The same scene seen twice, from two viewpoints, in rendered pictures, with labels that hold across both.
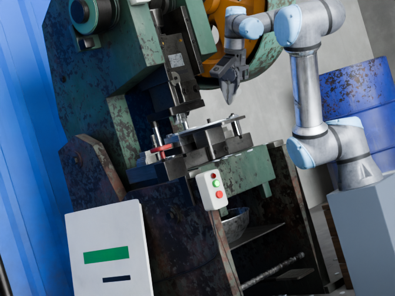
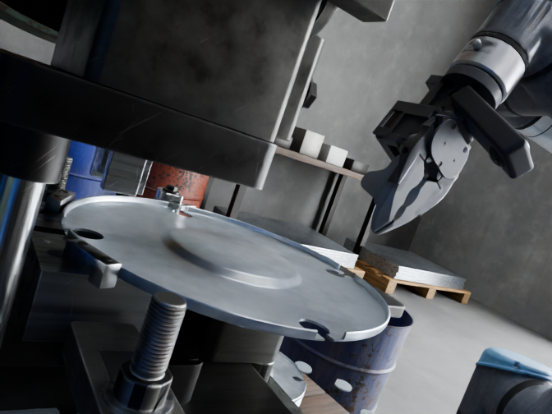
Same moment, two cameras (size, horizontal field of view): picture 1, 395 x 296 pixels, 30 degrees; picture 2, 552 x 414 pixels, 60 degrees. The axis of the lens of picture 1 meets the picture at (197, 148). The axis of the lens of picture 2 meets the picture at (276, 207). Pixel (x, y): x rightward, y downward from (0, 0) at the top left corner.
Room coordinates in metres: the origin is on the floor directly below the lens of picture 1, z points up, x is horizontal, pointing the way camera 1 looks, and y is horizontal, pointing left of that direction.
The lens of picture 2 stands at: (2.83, 0.36, 0.89)
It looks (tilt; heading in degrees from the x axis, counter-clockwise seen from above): 8 degrees down; 277
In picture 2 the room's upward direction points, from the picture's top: 19 degrees clockwise
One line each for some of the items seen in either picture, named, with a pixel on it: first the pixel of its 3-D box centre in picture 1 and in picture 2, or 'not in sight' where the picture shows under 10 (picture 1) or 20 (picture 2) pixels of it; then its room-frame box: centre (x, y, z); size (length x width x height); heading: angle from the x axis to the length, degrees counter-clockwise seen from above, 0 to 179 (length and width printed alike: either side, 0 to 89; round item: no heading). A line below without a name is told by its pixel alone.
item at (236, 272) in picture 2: (203, 125); (233, 254); (2.91, -0.05, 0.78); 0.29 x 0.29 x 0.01
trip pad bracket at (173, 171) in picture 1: (175, 183); not in sight; (2.62, 0.11, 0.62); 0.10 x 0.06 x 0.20; 133
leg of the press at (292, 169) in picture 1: (227, 197); not in sight; (3.29, -0.06, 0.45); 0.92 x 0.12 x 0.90; 43
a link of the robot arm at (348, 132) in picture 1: (345, 137); (509, 391); (2.45, -0.48, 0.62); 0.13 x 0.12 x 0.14; 108
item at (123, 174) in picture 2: (180, 118); (123, 162); (2.99, 0.03, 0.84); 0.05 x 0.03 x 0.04; 133
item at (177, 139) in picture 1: (185, 138); (86, 264); (3.00, 0.04, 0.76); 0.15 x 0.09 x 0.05; 133
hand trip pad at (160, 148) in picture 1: (163, 156); not in sight; (2.61, 0.13, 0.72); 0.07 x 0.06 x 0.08; 43
